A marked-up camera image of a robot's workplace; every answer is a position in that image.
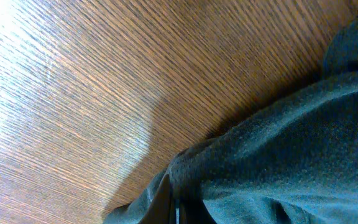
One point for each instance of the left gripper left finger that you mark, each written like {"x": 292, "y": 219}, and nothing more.
{"x": 162, "y": 208}

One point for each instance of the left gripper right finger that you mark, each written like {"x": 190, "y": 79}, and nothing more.
{"x": 194, "y": 212}

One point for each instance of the dark green t-shirt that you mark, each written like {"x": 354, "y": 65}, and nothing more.
{"x": 295, "y": 161}

